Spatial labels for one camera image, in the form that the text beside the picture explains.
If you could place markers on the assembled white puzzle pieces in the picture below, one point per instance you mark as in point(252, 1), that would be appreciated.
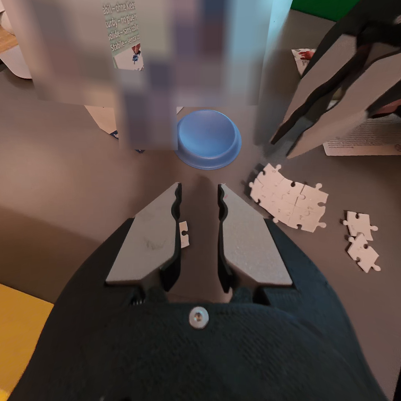
point(288, 200)

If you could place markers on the cartoon print puzzle box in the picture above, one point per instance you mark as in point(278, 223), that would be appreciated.
point(123, 31)

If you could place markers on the blue round plastic stand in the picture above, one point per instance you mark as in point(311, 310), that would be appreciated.
point(206, 137)

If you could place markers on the white printed puzzle bag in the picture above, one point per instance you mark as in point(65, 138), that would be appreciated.
point(360, 141)

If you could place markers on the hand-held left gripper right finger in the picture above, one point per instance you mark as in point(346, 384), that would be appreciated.
point(253, 247)

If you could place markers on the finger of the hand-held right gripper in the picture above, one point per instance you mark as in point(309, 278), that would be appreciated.
point(354, 103)
point(325, 62)

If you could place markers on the white puzzle piece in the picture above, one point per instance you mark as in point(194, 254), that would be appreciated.
point(360, 224)
point(184, 235)
point(363, 253)

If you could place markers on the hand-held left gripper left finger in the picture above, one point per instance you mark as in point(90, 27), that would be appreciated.
point(144, 247)

